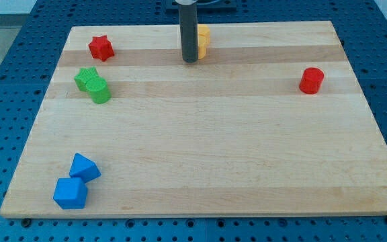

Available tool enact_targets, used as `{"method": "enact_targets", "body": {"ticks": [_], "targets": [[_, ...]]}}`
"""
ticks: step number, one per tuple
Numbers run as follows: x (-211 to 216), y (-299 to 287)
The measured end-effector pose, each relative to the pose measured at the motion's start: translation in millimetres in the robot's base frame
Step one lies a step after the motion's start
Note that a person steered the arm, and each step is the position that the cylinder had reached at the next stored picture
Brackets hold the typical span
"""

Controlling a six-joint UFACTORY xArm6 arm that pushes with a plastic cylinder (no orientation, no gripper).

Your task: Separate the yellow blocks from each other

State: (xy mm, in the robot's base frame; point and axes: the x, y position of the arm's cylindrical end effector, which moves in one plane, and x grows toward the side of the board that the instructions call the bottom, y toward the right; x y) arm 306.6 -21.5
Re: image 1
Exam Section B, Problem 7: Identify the light wooden board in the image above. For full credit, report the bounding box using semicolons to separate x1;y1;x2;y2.
0;21;387;218

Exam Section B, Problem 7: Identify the yellow block lower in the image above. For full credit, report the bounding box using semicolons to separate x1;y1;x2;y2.
198;36;208;60

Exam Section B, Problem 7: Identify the yellow block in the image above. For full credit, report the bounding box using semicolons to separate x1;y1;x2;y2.
198;36;208;60
198;24;210;45

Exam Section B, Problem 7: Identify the yellow block upper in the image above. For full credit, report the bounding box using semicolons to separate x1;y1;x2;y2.
198;24;210;45

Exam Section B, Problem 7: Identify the green cylinder block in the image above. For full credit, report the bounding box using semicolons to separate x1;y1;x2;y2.
86;77;111;104

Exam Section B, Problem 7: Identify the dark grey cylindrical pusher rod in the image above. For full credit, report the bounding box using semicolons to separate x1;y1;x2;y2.
176;0;198;63

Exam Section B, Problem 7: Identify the green star block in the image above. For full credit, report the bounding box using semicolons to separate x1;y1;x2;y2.
74;67;99;91

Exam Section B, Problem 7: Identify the red star block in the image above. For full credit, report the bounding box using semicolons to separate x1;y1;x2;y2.
88;35;114;62

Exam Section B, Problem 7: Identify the blue triangular block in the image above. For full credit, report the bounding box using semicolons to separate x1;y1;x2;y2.
69;153;101;183

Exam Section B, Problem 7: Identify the red cylinder block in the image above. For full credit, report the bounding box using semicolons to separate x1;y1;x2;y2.
299;67;325;94

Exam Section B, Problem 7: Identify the blue cube block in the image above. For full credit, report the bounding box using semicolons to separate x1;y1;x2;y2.
53;177;88;209

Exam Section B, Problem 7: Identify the dark blue base plate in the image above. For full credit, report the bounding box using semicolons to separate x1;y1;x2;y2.
165;0;238;15

